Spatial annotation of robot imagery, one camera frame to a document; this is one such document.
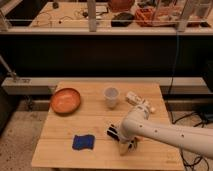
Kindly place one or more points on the tan wooden gripper body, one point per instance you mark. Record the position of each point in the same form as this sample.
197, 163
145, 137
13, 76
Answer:
123, 148

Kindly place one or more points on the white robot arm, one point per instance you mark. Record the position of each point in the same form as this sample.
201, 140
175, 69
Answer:
193, 139

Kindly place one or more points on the translucent plastic cup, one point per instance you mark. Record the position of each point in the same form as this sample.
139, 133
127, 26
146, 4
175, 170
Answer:
111, 97

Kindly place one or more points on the orange ceramic bowl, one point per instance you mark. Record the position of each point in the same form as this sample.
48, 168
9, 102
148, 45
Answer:
65, 101

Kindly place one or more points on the orange carrot toy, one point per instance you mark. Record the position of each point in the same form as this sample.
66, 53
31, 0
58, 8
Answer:
138, 138

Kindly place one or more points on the blue cloth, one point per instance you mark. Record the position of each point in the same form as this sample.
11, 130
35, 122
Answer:
83, 142

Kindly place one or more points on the white tube bottle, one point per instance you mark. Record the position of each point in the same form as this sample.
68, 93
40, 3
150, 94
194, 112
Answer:
134, 99

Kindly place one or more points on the black object on bench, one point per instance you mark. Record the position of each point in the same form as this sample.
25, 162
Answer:
122, 20

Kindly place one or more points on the wooden background workbench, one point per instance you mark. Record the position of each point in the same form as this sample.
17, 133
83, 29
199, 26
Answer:
72, 15

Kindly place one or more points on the grey metal shelf rail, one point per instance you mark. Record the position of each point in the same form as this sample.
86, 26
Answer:
47, 85

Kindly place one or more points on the metal clamp bracket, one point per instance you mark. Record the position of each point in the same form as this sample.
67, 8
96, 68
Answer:
14, 76

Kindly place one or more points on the aluminium frame post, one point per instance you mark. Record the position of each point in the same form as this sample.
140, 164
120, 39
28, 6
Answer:
91, 4

